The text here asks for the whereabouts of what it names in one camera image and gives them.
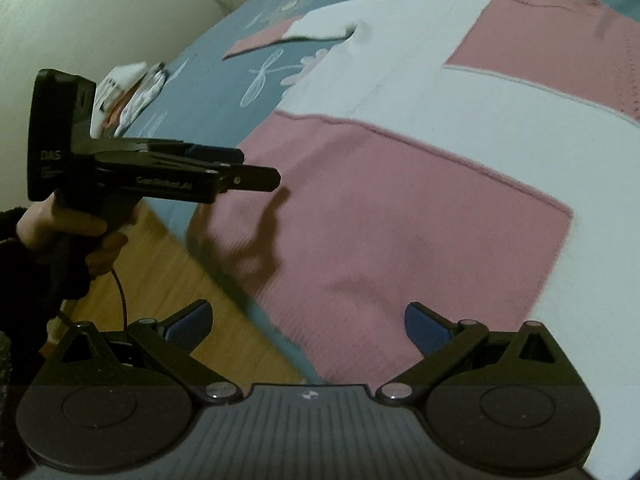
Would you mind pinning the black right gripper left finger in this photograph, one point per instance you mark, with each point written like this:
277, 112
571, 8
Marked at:
114, 400

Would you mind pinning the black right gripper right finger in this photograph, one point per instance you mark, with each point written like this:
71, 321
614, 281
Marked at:
501, 402

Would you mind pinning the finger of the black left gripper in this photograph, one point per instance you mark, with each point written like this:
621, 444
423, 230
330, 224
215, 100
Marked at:
182, 178
205, 153

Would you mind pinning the pink and white knit sweater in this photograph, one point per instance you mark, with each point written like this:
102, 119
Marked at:
478, 156

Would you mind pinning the dark left sleeve forearm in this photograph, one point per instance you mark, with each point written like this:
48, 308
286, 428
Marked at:
35, 280

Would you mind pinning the folded white clothes pile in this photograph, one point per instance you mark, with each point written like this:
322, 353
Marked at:
123, 95

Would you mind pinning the person's left hand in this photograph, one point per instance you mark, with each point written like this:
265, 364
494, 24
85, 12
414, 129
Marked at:
75, 237

